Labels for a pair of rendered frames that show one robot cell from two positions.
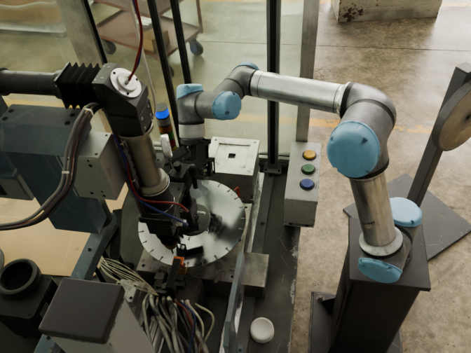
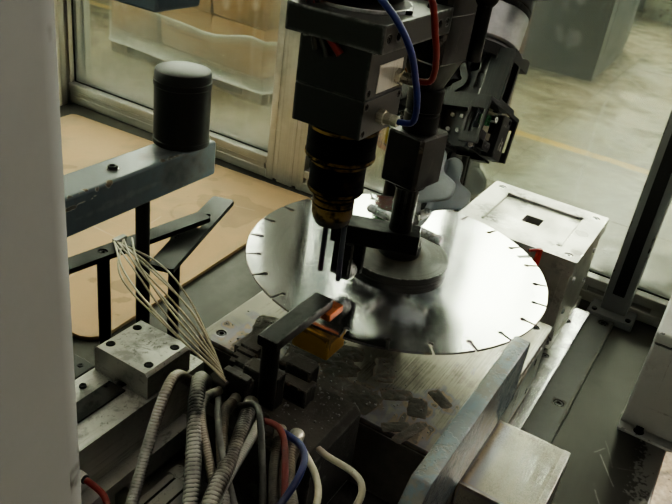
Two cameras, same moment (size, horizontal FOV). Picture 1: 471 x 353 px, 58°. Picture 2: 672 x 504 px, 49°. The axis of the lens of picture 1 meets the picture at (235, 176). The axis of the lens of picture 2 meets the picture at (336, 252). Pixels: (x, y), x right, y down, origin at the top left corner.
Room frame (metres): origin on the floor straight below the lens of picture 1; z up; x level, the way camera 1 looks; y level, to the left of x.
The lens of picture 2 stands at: (0.08, 0.04, 1.35)
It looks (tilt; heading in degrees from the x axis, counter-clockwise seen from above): 29 degrees down; 14
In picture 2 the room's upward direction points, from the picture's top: 8 degrees clockwise
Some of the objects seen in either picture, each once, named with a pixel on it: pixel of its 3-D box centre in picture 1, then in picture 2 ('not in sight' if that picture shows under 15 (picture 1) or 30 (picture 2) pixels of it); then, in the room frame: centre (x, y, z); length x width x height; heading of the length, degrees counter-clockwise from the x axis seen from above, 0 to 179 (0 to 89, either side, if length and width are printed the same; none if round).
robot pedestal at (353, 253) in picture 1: (368, 301); not in sight; (0.74, -0.48, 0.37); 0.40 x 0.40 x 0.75; 76
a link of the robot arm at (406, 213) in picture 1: (397, 222); not in sight; (0.74, -0.48, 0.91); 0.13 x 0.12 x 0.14; 146
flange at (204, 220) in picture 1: (191, 216); (398, 250); (0.79, 0.14, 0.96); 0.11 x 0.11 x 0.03
